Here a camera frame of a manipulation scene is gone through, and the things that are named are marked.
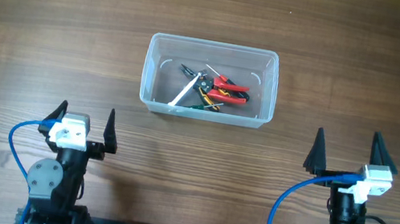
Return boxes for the blue left camera cable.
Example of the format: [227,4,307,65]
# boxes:
[0,112,63,224]

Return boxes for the green handled screwdriver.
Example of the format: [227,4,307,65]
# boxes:
[190,103,223,112]

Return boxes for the blue camera cable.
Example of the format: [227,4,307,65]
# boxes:
[0,112,63,224]
[266,160,365,224]

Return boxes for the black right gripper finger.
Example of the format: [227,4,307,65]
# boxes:
[303,128,327,176]
[369,132,398,175]

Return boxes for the clear plastic container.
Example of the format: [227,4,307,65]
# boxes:
[140,33,280,128]

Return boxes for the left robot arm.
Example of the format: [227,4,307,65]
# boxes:
[14,100,118,224]

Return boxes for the blue right camera cable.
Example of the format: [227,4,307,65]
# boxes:
[266,160,365,224]

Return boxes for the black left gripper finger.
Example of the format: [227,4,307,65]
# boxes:
[39,100,68,131]
[103,109,118,154]

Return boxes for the red handled cutting pliers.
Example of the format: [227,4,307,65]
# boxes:
[194,75,249,105]

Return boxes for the black red precision screwdriver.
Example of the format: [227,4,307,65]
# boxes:
[207,64,250,102]

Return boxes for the orange black needle-nose pliers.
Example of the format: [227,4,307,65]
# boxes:
[169,64,231,112]

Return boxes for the small silver wrench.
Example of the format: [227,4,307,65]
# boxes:
[167,69,207,107]

